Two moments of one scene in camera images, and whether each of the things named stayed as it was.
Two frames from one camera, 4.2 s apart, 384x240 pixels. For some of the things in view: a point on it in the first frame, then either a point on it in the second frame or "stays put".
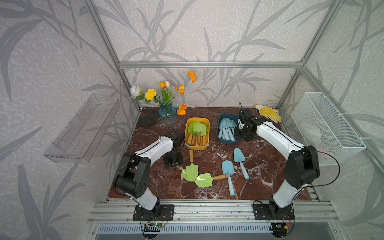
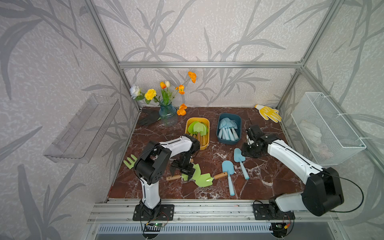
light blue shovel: (228, 168) stays put
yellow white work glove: (270, 113) stays put
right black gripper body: (241, 134) to (249, 150)
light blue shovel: (238, 156) stays put
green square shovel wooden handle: (205, 180) stays put
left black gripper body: (174, 158) to (183, 164)
